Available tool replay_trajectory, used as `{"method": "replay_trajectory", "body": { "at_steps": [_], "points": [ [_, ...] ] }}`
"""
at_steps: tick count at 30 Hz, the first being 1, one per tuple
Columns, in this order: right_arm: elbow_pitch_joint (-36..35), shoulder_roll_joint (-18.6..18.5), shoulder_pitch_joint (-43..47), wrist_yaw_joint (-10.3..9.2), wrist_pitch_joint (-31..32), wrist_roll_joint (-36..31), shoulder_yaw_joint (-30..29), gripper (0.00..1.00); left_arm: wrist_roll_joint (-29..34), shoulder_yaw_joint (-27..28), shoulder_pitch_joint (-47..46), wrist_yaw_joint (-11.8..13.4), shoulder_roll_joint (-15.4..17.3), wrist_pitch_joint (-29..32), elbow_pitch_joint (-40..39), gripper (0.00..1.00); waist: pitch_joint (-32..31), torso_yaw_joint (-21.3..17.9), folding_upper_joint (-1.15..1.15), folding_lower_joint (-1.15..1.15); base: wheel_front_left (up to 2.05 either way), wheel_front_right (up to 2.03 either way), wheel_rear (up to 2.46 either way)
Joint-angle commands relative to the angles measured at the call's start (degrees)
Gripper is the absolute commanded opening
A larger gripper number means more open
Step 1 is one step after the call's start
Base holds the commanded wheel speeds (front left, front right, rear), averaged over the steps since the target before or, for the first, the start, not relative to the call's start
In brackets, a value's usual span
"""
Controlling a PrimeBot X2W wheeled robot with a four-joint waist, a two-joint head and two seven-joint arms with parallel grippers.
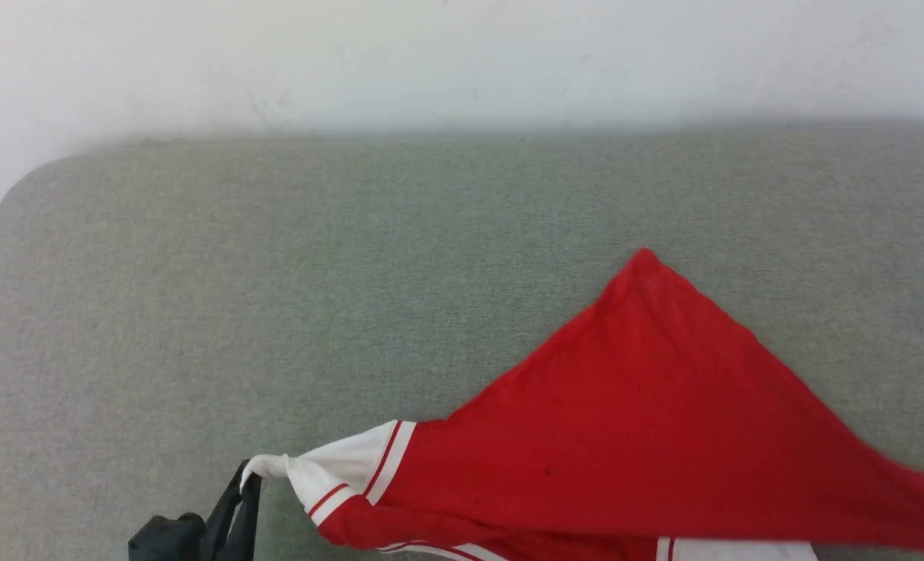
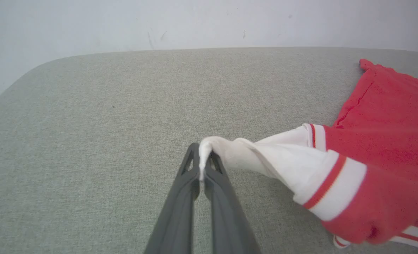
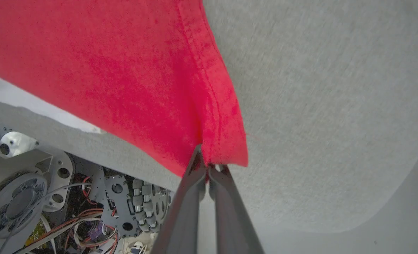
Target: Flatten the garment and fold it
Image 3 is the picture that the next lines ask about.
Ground red orange wire bundle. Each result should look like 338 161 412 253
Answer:
19 176 119 254

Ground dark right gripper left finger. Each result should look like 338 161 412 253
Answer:
151 144 208 254

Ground red and white garment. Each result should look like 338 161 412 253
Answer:
0 0 249 178

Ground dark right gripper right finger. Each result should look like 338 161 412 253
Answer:
209 164 266 254

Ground grey omni roller wheel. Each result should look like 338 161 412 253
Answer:
127 178 171 233

